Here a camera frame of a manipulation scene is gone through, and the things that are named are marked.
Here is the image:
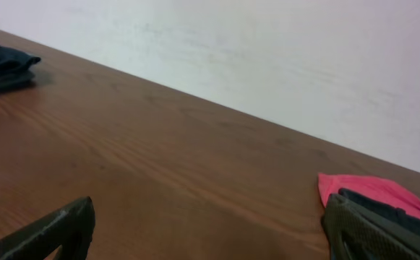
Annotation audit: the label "navy blue shorts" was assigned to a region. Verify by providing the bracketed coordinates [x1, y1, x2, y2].
[338, 188, 420, 236]

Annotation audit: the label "folded dark navy garment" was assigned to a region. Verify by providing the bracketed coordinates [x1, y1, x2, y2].
[0, 45, 41, 92]

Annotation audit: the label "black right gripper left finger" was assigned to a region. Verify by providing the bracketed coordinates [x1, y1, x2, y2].
[0, 196, 95, 260]

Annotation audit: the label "red t-shirt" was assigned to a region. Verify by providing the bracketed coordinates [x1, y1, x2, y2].
[318, 173, 420, 219]

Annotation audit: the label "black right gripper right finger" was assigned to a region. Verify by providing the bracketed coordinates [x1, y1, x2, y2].
[322, 194, 420, 260]

